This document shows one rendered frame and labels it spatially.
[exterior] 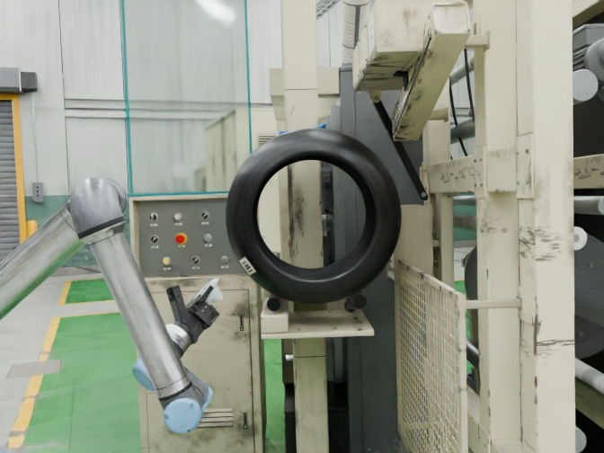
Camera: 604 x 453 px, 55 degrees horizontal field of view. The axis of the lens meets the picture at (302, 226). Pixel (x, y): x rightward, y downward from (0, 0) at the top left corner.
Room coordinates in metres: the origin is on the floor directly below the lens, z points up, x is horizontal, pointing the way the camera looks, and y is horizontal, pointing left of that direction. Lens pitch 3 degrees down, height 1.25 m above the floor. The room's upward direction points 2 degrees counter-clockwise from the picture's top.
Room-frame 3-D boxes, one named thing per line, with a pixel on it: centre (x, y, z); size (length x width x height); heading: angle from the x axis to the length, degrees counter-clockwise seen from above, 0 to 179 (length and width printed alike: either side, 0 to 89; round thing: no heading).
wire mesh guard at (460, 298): (1.83, -0.37, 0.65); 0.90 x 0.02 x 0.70; 1
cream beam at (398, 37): (1.94, -0.34, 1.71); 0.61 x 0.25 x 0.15; 1
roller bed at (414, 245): (2.28, -0.41, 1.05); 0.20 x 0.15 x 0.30; 1
